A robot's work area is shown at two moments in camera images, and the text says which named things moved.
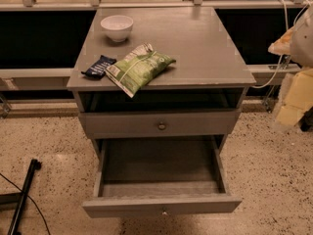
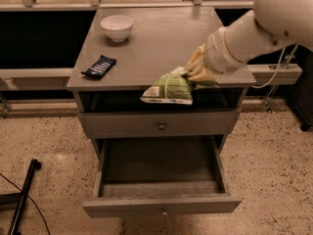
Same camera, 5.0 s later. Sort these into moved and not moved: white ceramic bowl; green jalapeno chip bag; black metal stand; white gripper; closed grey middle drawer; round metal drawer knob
Moved: green jalapeno chip bag; white gripper
Not moved: round metal drawer knob; white ceramic bowl; closed grey middle drawer; black metal stand
